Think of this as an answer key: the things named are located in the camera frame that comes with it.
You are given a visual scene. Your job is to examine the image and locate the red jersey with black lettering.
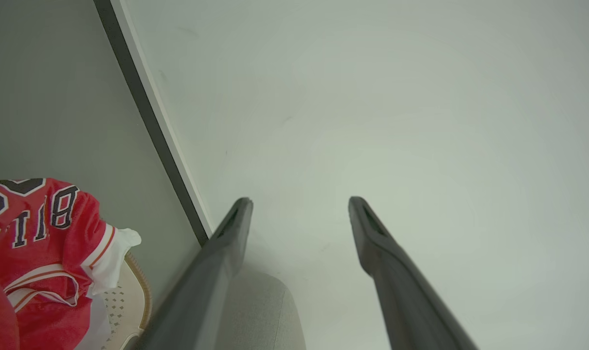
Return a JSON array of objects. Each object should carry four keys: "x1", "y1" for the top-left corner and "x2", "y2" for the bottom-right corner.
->
[{"x1": 0, "y1": 177, "x2": 116, "y2": 350}]

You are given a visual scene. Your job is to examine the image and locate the grey fabric sofa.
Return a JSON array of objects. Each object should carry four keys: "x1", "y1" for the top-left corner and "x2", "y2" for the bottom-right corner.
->
[{"x1": 215, "y1": 269, "x2": 307, "y2": 350}]

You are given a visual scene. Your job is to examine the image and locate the white laundry basket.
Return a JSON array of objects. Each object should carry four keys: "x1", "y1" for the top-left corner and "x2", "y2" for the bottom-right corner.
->
[{"x1": 75, "y1": 226, "x2": 143, "y2": 350}]

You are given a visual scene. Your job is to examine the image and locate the black and white baseboard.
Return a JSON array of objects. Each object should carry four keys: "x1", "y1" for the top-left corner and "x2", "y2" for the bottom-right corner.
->
[{"x1": 93, "y1": 0, "x2": 214, "y2": 247}]

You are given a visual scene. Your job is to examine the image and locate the cream perforated laundry basket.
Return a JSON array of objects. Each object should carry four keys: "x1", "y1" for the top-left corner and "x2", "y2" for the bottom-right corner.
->
[{"x1": 102, "y1": 252, "x2": 153, "y2": 350}]

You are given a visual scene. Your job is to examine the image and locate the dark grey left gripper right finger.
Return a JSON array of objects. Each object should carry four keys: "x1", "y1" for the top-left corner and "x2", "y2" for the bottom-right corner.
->
[{"x1": 348, "y1": 196, "x2": 480, "y2": 350}]

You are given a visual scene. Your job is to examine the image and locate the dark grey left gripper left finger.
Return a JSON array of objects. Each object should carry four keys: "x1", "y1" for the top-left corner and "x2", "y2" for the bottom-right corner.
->
[{"x1": 138, "y1": 197, "x2": 254, "y2": 350}]

